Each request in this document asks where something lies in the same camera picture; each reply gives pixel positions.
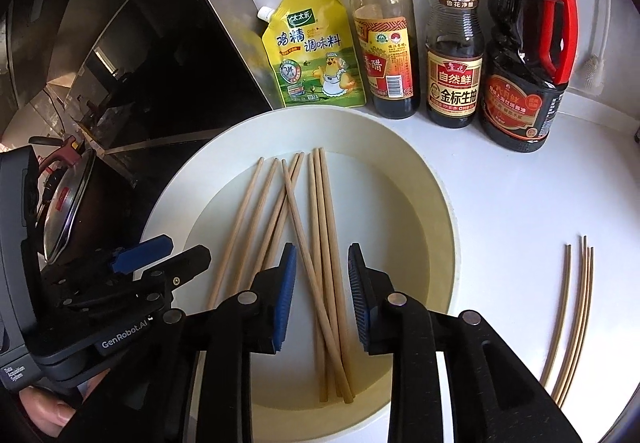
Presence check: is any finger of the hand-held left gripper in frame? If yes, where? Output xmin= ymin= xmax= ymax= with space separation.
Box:
xmin=62 ymin=245 xmax=212 ymax=319
xmin=60 ymin=235 xmax=174 ymax=287

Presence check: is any large red handle sauce bottle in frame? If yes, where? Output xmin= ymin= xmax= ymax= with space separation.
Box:
xmin=479 ymin=0 xmax=580 ymax=154

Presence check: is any yellow seasoning pouch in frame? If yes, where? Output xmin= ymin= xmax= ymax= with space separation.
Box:
xmin=257 ymin=0 xmax=367 ymax=110

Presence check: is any white bottle brush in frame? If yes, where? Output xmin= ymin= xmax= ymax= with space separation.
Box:
xmin=580 ymin=0 xmax=613 ymax=91

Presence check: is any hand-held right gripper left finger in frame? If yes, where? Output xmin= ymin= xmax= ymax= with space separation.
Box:
xmin=60 ymin=243 xmax=298 ymax=443

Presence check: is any slim soy sauce bottle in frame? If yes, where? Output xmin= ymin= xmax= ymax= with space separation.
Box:
xmin=417 ymin=0 xmax=485 ymax=128

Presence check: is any thin wooden chopstick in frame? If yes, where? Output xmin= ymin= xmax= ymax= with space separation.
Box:
xmin=541 ymin=244 xmax=573 ymax=386
xmin=551 ymin=235 xmax=587 ymax=397
xmin=557 ymin=247 xmax=595 ymax=407

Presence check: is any yellow cap vinegar bottle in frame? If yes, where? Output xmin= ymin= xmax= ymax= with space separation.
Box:
xmin=342 ymin=0 xmax=421 ymax=120

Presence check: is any stainless range hood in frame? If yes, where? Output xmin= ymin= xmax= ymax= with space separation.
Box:
xmin=0 ymin=0 xmax=273 ymax=174

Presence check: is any pile of wooden chopsticks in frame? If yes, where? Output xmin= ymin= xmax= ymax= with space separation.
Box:
xmin=206 ymin=148 xmax=357 ymax=405

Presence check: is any person's left hand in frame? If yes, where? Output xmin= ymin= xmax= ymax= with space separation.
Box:
xmin=19 ymin=367 xmax=109 ymax=429

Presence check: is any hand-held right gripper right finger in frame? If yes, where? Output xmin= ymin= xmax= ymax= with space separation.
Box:
xmin=347 ymin=243 xmax=583 ymax=443

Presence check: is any white round bowl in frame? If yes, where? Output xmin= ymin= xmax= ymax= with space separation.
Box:
xmin=134 ymin=106 xmax=462 ymax=443

